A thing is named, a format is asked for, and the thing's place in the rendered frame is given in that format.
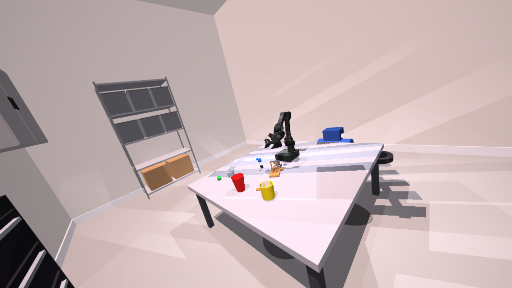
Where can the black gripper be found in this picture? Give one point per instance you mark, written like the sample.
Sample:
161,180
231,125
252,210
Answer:
268,143

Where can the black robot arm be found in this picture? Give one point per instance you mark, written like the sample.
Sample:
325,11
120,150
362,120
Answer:
279,133

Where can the yellow mug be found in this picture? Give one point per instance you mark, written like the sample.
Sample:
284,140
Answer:
267,190

